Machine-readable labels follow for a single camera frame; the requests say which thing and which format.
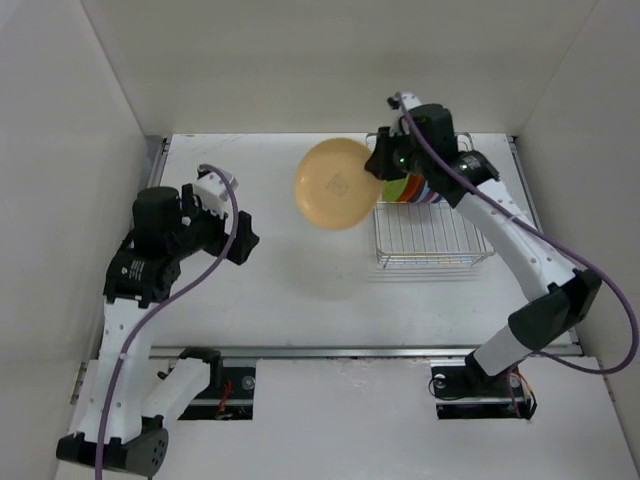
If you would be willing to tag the orange plate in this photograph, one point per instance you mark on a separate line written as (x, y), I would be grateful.
(413, 188)

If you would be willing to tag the green plate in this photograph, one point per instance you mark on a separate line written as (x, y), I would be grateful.
(394, 189)

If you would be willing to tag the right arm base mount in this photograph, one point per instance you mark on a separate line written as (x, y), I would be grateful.
(507, 396)

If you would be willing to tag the beige plate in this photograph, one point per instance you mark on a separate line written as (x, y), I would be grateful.
(332, 188)

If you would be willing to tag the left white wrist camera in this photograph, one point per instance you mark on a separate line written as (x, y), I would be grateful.
(212, 191)

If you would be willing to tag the metal rail left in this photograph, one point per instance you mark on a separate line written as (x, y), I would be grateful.
(150, 160)

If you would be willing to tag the light blue plate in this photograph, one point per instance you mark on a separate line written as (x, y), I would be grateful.
(425, 192)

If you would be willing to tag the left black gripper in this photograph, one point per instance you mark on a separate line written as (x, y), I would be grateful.
(193, 206)

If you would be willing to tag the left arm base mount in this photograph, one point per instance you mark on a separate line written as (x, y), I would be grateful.
(232, 400)

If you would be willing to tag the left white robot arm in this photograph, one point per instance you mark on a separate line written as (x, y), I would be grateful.
(125, 428)

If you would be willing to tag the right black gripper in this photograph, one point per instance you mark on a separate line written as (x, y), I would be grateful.
(378, 163)

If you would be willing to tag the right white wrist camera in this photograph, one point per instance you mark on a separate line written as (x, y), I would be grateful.
(403, 101)

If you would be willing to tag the metal rail front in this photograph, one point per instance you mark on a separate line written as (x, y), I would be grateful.
(309, 352)

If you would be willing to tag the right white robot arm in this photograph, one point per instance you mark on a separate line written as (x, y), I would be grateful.
(558, 294)

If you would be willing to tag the metal wire dish rack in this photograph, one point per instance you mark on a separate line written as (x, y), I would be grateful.
(426, 235)

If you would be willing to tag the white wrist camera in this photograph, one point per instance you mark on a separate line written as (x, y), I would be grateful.
(212, 191)
(403, 101)

